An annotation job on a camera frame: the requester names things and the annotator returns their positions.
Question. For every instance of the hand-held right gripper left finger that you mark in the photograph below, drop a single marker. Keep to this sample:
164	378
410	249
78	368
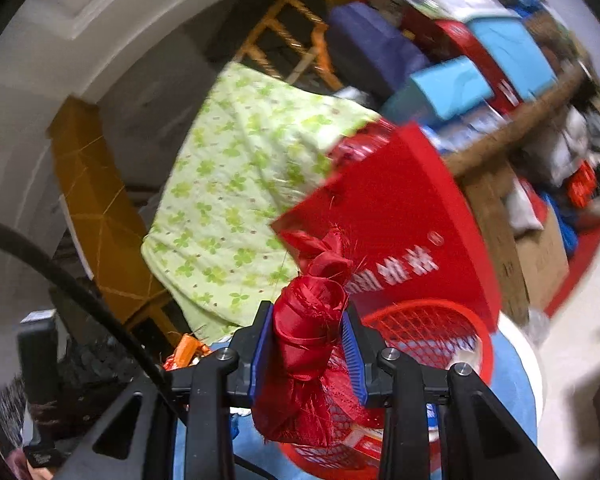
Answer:
261	355

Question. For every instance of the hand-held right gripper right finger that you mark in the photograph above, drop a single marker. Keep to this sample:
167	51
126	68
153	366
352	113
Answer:
354	355

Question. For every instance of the red satin cloth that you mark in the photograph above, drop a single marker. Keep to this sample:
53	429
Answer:
305	320

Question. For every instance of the red plastic basket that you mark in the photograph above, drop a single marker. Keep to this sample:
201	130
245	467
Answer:
420	320

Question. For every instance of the black clothing pile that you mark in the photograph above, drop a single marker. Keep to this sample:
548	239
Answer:
95	365

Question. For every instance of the orange candy wrapper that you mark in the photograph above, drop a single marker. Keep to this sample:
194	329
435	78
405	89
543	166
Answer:
182	352

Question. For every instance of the red paper gift bag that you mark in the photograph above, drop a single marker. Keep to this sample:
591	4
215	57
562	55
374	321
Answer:
395	195

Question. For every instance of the blue towel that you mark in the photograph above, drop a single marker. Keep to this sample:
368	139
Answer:
510	410

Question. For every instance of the green floral quilt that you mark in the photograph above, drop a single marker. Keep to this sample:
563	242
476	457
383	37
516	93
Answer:
230	185

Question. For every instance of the brown cardboard box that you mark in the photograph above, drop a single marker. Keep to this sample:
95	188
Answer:
540	255

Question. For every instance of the dark red plastic bag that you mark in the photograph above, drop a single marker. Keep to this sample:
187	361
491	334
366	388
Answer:
360	142

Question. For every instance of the wooden shelf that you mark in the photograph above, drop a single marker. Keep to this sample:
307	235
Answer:
505	127

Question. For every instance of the light blue cardboard box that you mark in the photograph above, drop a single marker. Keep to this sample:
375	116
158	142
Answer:
452	85

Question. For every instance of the wooden baluster railing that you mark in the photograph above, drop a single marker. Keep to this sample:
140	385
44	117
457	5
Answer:
319	45

